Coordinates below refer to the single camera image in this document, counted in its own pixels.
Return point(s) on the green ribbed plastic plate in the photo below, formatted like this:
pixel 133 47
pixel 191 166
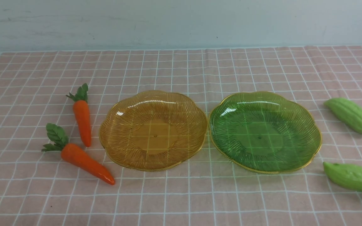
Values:
pixel 264 132

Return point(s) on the green toy gourd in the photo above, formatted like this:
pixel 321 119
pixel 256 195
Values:
pixel 348 176
pixel 346 111

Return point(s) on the amber ribbed plastic plate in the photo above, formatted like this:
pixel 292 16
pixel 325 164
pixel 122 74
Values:
pixel 153 130

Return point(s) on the pink checkered tablecloth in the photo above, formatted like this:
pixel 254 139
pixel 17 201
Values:
pixel 39 189

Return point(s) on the orange toy carrot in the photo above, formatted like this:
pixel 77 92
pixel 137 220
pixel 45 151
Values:
pixel 73 154
pixel 82 113

